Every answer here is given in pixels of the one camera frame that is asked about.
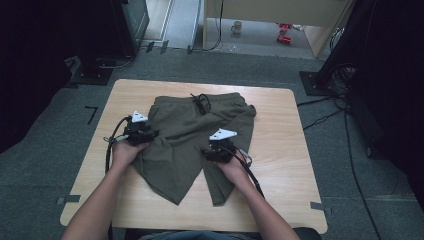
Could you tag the black angled tape mark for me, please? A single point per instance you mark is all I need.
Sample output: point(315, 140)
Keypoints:
point(93, 113)

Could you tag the black cabinet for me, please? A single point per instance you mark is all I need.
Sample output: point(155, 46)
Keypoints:
point(131, 26)

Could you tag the person's right hand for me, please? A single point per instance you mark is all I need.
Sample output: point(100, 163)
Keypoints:
point(233, 170)

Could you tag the light wooden desk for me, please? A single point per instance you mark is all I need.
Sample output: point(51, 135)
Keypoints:
point(266, 10)

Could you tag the grey tape strip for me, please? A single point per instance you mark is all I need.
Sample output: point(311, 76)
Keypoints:
point(68, 199)
point(316, 206)

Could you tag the large red tool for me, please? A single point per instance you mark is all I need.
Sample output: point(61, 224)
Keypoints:
point(284, 39)

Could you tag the black metal frame stand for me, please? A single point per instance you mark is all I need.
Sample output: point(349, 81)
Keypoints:
point(346, 40)

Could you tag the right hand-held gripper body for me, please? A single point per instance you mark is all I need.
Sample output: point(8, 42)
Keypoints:
point(223, 148)

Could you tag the olive green shorts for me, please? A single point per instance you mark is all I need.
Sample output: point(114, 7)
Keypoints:
point(180, 146)

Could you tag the small red tool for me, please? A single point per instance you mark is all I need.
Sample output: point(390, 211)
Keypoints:
point(285, 26)

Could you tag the grey mug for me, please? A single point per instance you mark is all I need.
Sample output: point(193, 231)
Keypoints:
point(237, 27)

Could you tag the black stand base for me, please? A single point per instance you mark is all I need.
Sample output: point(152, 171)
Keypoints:
point(93, 75)

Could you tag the person's left hand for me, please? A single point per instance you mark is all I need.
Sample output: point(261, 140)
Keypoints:
point(125, 155)

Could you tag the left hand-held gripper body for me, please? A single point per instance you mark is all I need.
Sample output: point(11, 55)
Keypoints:
point(137, 131)

